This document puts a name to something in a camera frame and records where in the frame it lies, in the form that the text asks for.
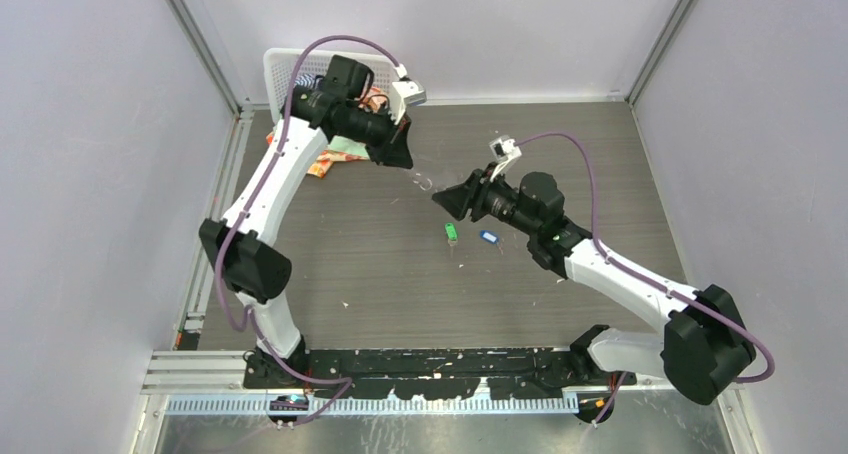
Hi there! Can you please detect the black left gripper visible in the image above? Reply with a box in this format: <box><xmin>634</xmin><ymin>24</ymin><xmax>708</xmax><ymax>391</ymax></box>
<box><xmin>337</xmin><ymin>101</ymin><xmax>414</xmax><ymax>169</ymax></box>

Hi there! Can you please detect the orange floral cloth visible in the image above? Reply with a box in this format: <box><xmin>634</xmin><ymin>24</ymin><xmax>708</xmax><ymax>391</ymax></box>
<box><xmin>308</xmin><ymin>87</ymin><xmax>389</xmax><ymax>178</ymax></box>

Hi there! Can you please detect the green key tag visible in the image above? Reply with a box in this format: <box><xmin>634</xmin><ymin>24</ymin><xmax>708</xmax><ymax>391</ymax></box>
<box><xmin>444</xmin><ymin>223</ymin><xmax>458</xmax><ymax>245</ymax></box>

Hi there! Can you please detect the aluminium frame rail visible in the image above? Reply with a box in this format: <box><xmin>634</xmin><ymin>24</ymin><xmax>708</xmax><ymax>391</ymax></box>
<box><xmin>141</xmin><ymin>351</ymin><xmax>246</xmax><ymax>394</ymax></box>

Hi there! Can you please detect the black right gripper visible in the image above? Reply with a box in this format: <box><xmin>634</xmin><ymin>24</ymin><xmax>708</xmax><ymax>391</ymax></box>
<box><xmin>433</xmin><ymin>161</ymin><xmax>540</xmax><ymax>237</ymax></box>

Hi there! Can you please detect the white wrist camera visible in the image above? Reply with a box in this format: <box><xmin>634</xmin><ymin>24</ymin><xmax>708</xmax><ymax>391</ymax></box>
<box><xmin>388</xmin><ymin>78</ymin><xmax>427</xmax><ymax>125</ymax></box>
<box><xmin>489</xmin><ymin>136</ymin><xmax>522</xmax><ymax>178</ymax></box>

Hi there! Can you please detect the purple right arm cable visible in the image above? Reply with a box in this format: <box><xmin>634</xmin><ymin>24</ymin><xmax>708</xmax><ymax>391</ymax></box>
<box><xmin>513</xmin><ymin>131</ymin><xmax>776</xmax><ymax>426</ymax></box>

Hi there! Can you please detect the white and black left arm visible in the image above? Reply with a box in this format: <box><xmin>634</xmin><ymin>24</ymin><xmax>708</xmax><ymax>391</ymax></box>
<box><xmin>199</xmin><ymin>55</ymin><xmax>426</xmax><ymax>389</ymax></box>

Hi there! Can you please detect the perforated cable duct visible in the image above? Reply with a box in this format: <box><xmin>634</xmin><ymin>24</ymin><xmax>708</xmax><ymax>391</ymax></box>
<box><xmin>165</xmin><ymin>393</ymin><xmax>579</xmax><ymax>416</ymax></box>

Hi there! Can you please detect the mint green cloth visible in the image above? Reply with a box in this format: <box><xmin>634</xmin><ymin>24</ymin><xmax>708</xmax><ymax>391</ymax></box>
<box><xmin>323</xmin><ymin>136</ymin><xmax>370</xmax><ymax>162</ymax></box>

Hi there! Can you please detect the blue key tag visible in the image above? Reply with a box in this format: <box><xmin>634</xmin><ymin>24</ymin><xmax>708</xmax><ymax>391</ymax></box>
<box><xmin>479</xmin><ymin>230</ymin><xmax>500</xmax><ymax>245</ymax></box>

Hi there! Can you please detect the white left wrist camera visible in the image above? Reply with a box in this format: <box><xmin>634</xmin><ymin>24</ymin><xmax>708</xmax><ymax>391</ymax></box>
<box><xmin>388</xmin><ymin>78</ymin><xmax>427</xmax><ymax>125</ymax></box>

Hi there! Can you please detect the metal keyring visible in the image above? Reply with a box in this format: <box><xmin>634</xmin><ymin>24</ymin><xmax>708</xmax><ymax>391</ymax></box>
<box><xmin>409</xmin><ymin>170</ymin><xmax>435</xmax><ymax>192</ymax></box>

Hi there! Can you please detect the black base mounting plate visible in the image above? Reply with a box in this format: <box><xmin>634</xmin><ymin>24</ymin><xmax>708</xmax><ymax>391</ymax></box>
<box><xmin>242</xmin><ymin>347</ymin><xmax>620</xmax><ymax>400</ymax></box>

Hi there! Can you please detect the white plastic laundry basket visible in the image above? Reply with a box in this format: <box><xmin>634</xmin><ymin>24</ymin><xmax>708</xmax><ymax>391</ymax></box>
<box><xmin>263</xmin><ymin>48</ymin><xmax>400</xmax><ymax>123</ymax></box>

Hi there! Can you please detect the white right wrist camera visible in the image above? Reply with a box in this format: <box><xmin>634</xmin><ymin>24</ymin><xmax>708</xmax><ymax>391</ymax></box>
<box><xmin>489</xmin><ymin>136</ymin><xmax>522</xmax><ymax>178</ymax></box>

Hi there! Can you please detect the blue striped cloth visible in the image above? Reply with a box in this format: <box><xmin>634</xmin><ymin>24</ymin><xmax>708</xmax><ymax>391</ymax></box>
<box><xmin>293</xmin><ymin>73</ymin><xmax>324</xmax><ymax>96</ymax></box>

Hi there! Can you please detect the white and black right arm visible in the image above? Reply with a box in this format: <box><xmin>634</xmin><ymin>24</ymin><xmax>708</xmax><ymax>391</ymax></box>
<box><xmin>431</xmin><ymin>169</ymin><xmax>757</xmax><ymax>405</ymax></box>

